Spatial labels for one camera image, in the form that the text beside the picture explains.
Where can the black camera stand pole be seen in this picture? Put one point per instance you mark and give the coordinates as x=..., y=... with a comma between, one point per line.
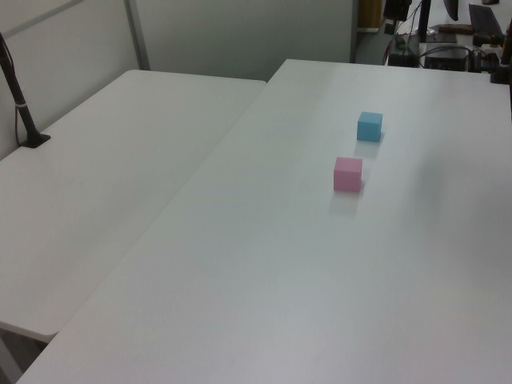
x=18, y=105

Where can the brown flat object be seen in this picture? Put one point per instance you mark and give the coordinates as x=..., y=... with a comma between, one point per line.
x=455, y=28

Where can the small black box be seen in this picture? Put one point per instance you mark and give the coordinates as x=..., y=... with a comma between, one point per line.
x=402, y=59

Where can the grey metal partition post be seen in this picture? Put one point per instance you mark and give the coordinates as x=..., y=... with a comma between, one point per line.
x=138, y=36

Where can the blue cube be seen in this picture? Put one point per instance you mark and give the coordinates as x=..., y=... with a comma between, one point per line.
x=369, y=127

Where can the black monitor stand pole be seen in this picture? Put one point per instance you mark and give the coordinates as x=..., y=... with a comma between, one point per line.
x=424, y=20

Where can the black table clamp mount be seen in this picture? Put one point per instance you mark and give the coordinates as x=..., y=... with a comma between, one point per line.
x=502, y=64

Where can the black electronics box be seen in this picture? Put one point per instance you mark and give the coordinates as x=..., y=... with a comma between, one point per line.
x=446, y=60

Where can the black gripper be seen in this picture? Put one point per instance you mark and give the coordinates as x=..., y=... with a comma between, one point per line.
x=397, y=8

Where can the wooden board panel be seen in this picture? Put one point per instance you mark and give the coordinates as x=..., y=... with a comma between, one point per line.
x=370, y=14

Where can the black keyboard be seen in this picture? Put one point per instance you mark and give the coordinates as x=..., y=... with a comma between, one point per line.
x=485, y=19

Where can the pink cube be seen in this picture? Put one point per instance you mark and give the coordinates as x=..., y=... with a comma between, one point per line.
x=347, y=175

